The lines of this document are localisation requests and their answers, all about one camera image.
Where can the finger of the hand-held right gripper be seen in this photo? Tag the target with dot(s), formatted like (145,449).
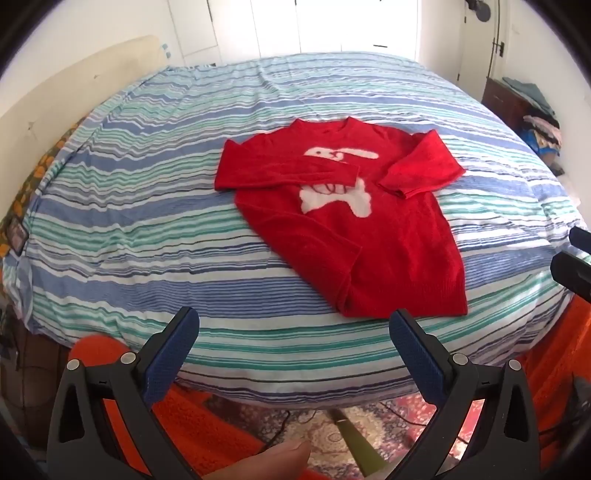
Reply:
(572,274)
(581,237)

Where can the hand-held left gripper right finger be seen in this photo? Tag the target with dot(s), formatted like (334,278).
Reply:
(418,353)

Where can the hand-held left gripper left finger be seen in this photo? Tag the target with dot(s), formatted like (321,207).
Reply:
(168,355)

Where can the red sweater with white animal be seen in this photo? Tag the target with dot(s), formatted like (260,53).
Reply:
(369,249)

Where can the pile of clothes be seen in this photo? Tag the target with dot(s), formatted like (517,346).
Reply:
(542,124)

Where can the orange fluffy cloth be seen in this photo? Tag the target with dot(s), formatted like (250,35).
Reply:
(194,429)
(558,341)

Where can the yellow-green stick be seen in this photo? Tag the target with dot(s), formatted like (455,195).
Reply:
(358,443)

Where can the patterned rug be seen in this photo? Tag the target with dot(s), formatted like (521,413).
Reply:
(318,434)

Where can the blue green striped bedspread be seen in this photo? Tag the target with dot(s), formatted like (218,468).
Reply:
(138,221)

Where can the person's bare foot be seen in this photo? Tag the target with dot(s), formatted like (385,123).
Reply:
(258,461)

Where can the dark wooden dresser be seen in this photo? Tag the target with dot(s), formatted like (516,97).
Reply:
(505,104)

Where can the orange floral sheet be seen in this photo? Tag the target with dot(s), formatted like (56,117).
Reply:
(27,184)

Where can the white door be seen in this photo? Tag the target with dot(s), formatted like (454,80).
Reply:
(475,41)

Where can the black round fixture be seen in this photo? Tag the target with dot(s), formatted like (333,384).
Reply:
(480,9)

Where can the beige headboard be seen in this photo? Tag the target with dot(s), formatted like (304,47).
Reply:
(55,92)

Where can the white wardrobe doors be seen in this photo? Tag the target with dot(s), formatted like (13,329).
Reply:
(231,27)

